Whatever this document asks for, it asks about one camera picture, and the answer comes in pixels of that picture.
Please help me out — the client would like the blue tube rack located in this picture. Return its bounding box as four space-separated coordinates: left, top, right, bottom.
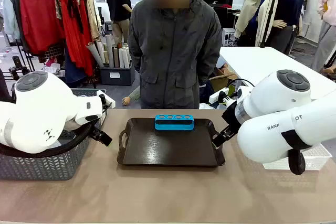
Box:
154 114 195 131

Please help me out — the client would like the grey paper roll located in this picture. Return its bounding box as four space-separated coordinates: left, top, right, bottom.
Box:
86 41 104 68

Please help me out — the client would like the white plastic mesh basket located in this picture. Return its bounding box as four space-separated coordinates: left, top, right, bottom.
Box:
263 144 333 171

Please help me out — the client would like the dark brown serving tray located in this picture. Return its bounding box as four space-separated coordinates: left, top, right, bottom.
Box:
117 118 226 167

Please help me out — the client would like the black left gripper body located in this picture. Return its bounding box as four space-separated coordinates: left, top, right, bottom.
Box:
89 126 104 141

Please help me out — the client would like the mannequin in beige coat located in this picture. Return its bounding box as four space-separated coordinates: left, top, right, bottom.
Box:
234 0 274 48

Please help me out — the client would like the white power strip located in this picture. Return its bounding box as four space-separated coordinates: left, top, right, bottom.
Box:
208 91 229 104

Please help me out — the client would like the red dress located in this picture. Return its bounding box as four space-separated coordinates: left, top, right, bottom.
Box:
58 0 96 77

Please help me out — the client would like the beige garment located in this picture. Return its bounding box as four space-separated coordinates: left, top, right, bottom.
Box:
83 0 102 41

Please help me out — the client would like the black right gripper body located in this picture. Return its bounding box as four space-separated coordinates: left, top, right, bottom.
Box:
222 102 246 131

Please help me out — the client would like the person in grey jacket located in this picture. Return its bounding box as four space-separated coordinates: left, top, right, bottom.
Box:
128 0 223 110

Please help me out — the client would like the tall white paper roll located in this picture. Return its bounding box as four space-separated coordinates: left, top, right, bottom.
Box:
105 34 116 69

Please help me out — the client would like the child mannequin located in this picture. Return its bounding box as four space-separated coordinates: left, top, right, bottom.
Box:
121 87 141 105

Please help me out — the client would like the grey plastic basket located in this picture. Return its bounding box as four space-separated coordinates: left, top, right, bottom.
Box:
0 126 91 182
70 88 107 131

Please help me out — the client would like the light grey garment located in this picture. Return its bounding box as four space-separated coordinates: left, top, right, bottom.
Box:
2 0 22 40

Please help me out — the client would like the mannequin in navy top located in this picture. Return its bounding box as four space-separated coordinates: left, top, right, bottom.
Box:
265 0 306 55

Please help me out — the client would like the person in black shirt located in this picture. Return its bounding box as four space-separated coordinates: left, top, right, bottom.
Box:
106 0 133 45

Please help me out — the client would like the cardboard box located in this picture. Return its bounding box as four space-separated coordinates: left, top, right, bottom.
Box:
209 68 238 91

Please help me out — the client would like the red jacket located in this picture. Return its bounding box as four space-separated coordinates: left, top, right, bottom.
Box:
19 0 65 56

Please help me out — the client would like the white table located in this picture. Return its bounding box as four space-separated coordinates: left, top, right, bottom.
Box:
219 46 336 102

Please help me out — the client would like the dark grey storage bin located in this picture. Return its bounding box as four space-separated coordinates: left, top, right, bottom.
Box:
99 62 137 86

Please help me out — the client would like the brown paper roll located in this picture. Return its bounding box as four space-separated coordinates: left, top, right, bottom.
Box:
112 46 120 69

